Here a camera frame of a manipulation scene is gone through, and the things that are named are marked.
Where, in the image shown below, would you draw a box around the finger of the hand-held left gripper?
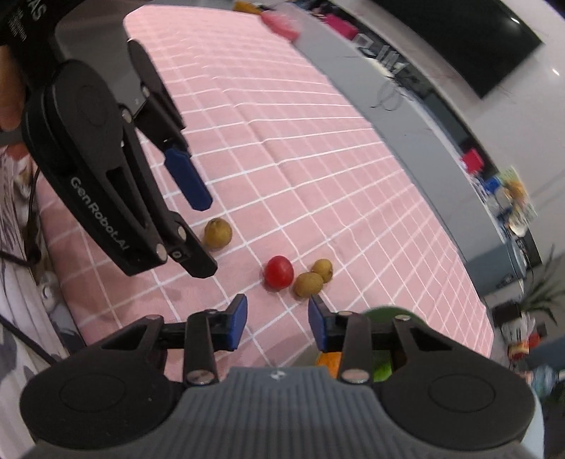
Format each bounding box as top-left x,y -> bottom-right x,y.
127,40 -> 213,210
121,110 -> 219,279

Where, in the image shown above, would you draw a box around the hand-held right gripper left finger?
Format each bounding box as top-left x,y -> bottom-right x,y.
101,295 -> 248,386

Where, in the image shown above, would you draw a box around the colourful painting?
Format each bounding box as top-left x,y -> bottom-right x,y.
494,165 -> 539,234

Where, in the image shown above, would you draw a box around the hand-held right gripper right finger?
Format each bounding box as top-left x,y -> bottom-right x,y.
308,295 -> 455,382

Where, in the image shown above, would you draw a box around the black wall television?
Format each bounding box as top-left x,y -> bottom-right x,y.
375,0 -> 543,99

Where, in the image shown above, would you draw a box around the white router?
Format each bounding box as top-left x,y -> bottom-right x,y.
371,42 -> 409,73

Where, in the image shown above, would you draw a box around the white plastic bags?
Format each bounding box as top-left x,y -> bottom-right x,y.
503,309 -> 543,358

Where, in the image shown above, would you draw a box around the printed white cloth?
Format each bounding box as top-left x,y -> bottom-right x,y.
0,145 -> 71,367

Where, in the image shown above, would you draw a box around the black cables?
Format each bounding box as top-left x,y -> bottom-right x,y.
373,79 -> 402,111

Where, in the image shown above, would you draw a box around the pink checked tablecloth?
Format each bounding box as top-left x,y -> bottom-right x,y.
35,6 -> 495,385

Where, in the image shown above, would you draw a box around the green colander bowl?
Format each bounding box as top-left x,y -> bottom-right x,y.
361,306 -> 424,385

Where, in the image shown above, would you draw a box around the pink plastic bag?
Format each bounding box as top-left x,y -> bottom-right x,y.
260,11 -> 301,42

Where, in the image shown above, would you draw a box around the grey trash can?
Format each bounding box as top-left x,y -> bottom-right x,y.
463,240 -> 530,301

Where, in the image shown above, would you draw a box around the long-leaved potted plant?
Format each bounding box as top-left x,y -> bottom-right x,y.
521,256 -> 565,327

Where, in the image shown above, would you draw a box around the pink box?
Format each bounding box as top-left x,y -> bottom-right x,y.
324,13 -> 358,40

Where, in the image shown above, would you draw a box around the person's left forearm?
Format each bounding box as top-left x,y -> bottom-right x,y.
0,44 -> 26,132

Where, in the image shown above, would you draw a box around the grey marble television console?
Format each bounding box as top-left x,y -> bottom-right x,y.
260,13 -> 530,310

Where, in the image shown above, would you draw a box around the brown kiwi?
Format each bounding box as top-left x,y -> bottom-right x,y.
294,272 -> 324,298
311,258 -> 334,283
203,217 -> 233,249

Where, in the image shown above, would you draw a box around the red box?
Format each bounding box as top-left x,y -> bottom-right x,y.
460,149 -> 484,174

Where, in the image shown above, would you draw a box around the orange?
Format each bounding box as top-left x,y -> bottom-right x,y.
317,352 -> 343,379

